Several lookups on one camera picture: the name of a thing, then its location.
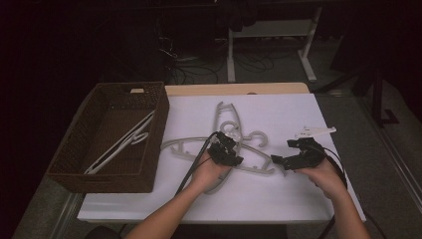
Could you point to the black metal stand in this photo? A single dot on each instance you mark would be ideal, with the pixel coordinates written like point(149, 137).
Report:
point(378, 99)

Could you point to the white metal desk frame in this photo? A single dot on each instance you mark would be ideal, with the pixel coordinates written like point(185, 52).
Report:
point(275, 28)

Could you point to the grey plastic clothes hanger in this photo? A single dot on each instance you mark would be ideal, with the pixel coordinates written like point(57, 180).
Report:
point(257, 170)
point(116, 146)
point(216, 118)

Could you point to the person's right hand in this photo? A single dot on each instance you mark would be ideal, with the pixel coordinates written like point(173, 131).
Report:
point(328, 179)

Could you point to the white table cover sheet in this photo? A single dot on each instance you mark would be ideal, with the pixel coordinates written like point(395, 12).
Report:
point(282, 109)

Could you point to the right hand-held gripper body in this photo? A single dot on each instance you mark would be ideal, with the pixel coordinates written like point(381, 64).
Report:
point(310, 156)

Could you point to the person's left hand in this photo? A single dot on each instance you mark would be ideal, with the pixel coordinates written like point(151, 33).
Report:
point(209, 174)

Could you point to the brown woven basket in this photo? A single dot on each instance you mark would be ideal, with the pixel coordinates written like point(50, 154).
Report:
point(76, 146)

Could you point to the light wooden table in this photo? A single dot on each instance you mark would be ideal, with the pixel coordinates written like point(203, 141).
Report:
point(232, 89)

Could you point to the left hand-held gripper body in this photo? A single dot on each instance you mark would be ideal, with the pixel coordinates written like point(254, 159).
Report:
point(222, 152)

